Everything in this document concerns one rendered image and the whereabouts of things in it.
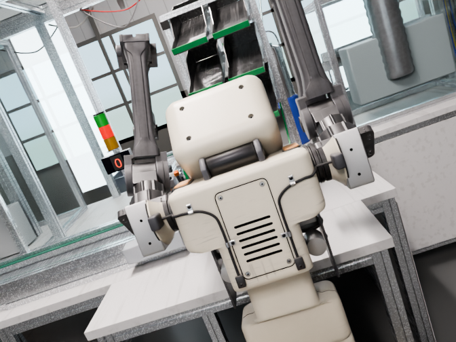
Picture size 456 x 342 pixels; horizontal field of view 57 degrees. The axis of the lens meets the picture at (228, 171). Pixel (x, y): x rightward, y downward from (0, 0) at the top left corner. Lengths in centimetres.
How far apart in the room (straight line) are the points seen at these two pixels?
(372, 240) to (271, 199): 49
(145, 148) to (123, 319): 53
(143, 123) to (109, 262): 72
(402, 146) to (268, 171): 156
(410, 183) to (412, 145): 20
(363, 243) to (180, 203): 58
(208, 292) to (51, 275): 71
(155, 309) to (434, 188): 161
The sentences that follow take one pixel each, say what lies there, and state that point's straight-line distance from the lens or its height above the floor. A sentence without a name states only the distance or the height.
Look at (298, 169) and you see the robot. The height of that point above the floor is 121.
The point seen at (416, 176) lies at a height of 57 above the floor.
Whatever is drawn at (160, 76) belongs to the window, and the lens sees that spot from 504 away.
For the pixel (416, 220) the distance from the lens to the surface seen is 240.
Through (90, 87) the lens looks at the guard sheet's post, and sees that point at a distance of 179.
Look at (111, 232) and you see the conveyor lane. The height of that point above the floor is 93.
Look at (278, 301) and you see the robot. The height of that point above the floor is 95.
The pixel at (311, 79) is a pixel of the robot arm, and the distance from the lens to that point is 95.
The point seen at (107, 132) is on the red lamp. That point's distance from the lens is 175.
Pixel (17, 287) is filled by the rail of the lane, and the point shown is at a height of 93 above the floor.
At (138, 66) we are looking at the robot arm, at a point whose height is 149.
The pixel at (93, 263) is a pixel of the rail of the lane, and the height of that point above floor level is 92.
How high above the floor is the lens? 142
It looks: 14 degrees down
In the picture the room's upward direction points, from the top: 21 degrees counter-clockwise
